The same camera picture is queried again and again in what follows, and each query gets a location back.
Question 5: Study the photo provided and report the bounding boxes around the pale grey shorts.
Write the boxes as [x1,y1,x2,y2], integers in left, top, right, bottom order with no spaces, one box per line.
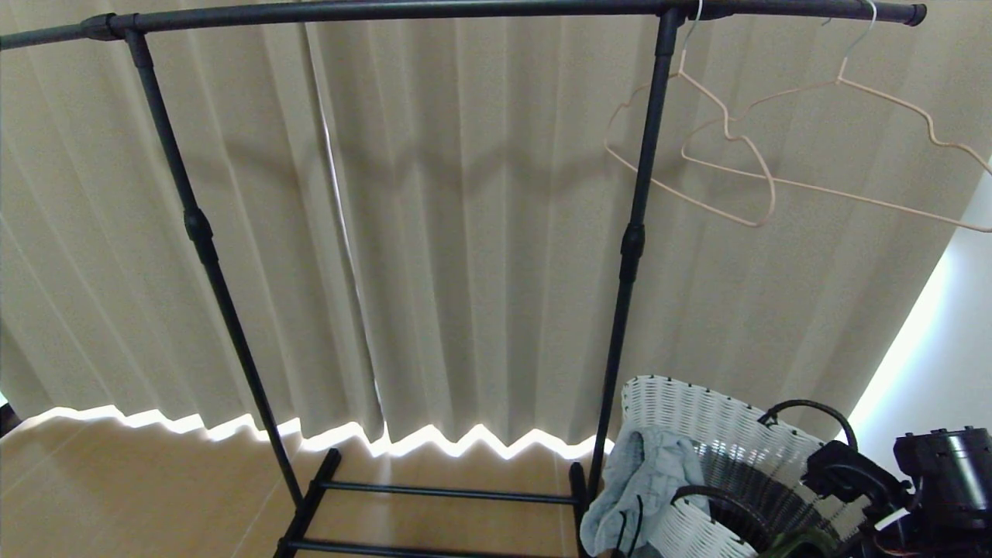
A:
[580,425,711,558]

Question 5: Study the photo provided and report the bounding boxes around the green long-sleeved shirt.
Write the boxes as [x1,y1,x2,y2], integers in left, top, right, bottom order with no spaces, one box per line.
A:
[763,529,842,558]

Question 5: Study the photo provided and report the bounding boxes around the pink clothes hanger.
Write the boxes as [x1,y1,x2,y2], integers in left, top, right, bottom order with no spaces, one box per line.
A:
[680,0,992,234]
[603,0,777,229]

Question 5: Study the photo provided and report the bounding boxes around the white laundry basket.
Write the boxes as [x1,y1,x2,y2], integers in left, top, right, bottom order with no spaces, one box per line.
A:
[620,374,915,558]

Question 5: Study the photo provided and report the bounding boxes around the black clothes rack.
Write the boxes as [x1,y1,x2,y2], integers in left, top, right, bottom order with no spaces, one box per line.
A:
[0,0,928,558]

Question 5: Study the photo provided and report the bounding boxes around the beige curtain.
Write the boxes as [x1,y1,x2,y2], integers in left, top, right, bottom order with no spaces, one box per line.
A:
[0,0,992,460]

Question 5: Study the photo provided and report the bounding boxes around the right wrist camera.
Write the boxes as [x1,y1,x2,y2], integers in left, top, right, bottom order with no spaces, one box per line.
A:
[801,440,914,516]

